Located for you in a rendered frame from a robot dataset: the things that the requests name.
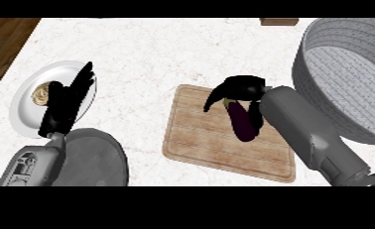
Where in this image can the wooden cutting board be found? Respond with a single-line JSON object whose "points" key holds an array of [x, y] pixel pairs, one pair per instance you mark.
{"points": [[224, 140]]}

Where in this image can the purple eggplant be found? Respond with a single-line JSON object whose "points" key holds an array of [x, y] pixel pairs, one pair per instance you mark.
{"points": [[240, 122]]}

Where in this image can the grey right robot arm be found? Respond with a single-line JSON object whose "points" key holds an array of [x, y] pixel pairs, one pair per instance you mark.
{"points": [[311, 137]]}

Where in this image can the white plate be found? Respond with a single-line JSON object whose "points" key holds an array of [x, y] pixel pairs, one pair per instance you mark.
{"points": [[36, 110]]}

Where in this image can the brown wooden block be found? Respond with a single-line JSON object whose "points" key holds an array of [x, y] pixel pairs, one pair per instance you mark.
{"points": [[279, 21]]}

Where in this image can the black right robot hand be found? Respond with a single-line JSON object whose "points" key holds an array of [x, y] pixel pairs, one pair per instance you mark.
{"points": [[240, 87]]}

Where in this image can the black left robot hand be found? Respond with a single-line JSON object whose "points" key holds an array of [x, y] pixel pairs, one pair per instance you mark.
{"points": [[65, 107]]}

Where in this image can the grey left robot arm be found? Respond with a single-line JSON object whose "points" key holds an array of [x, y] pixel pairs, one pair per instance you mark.
{"points": [[34, 163]]}

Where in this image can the beige round food item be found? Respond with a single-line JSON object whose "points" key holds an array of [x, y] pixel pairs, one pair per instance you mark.
{"points": [[39, 94]]}

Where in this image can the grey wicker basket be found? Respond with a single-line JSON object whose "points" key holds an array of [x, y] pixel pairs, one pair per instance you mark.
{"points": [[336, 74]]}

